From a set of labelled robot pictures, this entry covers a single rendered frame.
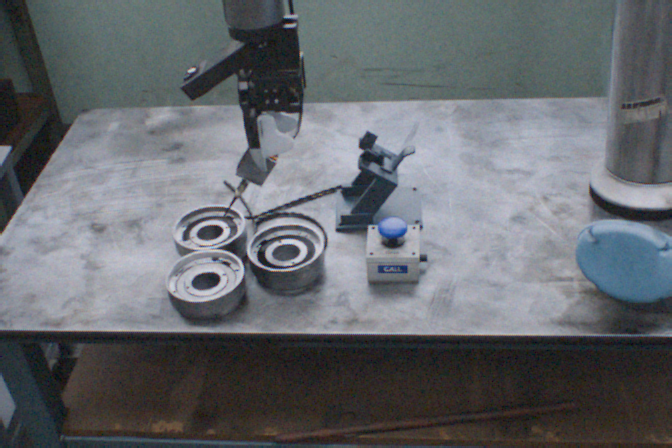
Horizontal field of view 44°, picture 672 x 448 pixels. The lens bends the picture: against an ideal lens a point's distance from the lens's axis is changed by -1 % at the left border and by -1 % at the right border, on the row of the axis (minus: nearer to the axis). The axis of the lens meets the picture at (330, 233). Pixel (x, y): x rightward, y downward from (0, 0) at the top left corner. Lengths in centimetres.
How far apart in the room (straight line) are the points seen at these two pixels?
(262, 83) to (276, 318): 30
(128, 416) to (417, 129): 67
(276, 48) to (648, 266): 51
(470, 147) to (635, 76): 61
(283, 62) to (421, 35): 169
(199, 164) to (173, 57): 149
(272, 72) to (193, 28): 176
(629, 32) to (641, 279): 26
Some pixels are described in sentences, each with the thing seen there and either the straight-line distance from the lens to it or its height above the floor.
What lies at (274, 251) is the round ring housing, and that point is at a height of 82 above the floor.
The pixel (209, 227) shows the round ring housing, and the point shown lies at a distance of 123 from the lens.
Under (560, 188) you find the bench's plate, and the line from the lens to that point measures 132.
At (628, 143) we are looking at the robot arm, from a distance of 87.
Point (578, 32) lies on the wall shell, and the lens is 278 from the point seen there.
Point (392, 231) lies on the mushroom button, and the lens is 110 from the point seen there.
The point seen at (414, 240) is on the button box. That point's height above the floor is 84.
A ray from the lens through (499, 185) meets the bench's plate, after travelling 132.
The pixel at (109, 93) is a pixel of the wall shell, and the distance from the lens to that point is 302.
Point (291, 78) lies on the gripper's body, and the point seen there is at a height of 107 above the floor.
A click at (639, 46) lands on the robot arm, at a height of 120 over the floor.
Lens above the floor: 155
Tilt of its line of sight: 38 degrees down
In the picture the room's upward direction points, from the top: 5 degrees counter-clockwise
